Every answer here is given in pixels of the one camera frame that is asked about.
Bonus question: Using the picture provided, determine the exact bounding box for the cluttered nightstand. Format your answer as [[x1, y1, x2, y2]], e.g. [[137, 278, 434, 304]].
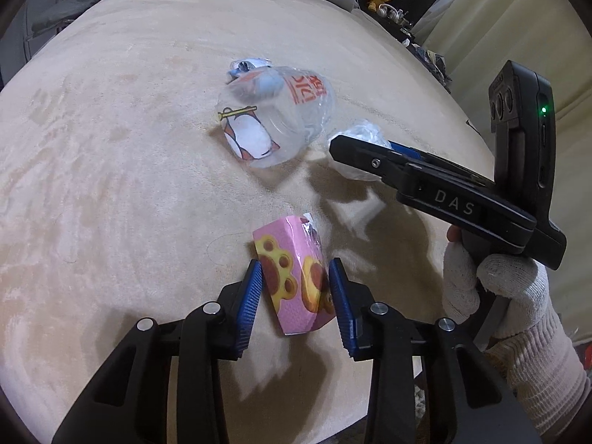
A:
[[387, 7, 418, 46]]

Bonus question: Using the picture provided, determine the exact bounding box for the crumpled blue white wrapper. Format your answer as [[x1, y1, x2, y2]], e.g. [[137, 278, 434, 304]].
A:
[[226, 57, 275, 85]]

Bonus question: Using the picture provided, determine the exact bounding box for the cream curtain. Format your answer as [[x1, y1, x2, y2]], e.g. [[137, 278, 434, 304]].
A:
[[413, 0, 592, 122]]

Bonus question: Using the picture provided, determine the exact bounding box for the pile of clothes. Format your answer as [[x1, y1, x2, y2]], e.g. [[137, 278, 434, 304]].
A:
[[407, 41, 453, 92]]

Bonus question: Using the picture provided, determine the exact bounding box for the person's right hand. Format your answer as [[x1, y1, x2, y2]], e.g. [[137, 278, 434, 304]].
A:
[[443, 226, 552, 349]]

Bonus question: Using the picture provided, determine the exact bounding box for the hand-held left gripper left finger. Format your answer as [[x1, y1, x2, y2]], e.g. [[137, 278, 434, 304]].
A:
[[51, 259, 264, 444]]

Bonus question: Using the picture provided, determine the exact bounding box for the pink snack box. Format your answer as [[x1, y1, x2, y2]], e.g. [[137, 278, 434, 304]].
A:
[[252, 214, 336, 336]]

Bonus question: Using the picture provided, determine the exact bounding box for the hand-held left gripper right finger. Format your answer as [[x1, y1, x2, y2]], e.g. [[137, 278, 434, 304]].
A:
[[327, 258, 542, 444]]

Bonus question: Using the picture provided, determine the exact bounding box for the small clear wrapper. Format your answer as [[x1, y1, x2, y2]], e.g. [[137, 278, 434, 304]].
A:
[[339, 119, 399, 182]]

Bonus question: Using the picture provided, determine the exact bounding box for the grey cushioned chair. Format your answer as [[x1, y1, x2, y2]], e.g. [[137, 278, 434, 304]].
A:
[[17, 0, 122, 53]]

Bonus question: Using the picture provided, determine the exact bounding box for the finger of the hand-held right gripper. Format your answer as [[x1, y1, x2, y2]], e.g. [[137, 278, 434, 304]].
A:
[[328, 133, 538, 253], [388, 141, 498, 191]]

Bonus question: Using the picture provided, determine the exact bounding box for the clear plastic printed bag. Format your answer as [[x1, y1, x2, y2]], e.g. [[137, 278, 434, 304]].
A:
[[217, 65, 335, 170]]

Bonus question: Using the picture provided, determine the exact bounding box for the person's right forearm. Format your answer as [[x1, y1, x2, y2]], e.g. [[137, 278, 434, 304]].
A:
[[483, 305, 592, 444]]

